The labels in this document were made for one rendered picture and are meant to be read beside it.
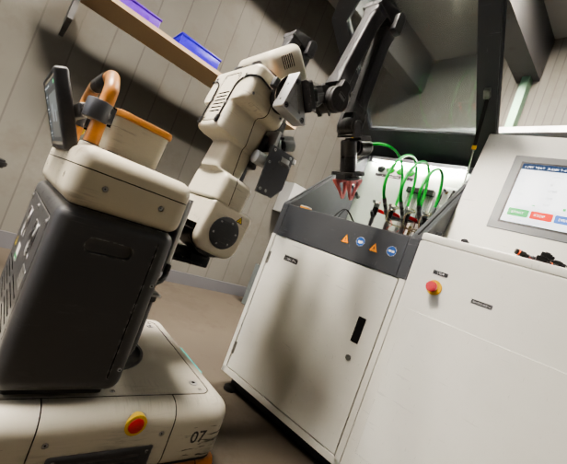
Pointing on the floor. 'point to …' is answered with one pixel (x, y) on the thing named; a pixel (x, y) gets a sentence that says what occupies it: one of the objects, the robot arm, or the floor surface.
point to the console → (485, 342)
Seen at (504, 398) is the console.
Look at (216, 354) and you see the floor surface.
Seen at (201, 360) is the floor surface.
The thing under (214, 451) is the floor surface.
